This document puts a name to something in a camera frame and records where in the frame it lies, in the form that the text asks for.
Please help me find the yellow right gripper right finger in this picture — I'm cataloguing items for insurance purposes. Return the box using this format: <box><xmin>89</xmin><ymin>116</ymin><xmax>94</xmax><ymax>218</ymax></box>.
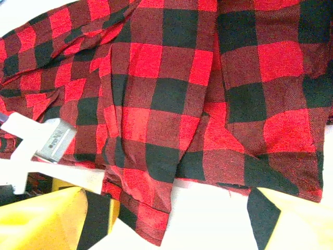
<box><xmin>246</xmin><ymin>186</ymin><xmax>333</xmax><ymax>250</ymax></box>

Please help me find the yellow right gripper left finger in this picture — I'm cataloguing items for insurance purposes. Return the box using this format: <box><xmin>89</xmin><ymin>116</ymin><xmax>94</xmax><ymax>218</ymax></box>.
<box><xmin>0</xmin><ymin>179</ymin><xmax>121</xmax><ymax>250</ymax></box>

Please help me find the red black plaid shirt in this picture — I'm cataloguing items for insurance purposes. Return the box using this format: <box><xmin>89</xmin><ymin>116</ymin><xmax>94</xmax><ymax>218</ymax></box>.
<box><xmin>0</xmin><ymin>0</ymin><xmax>333</xmax><ymax>247</ymax></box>

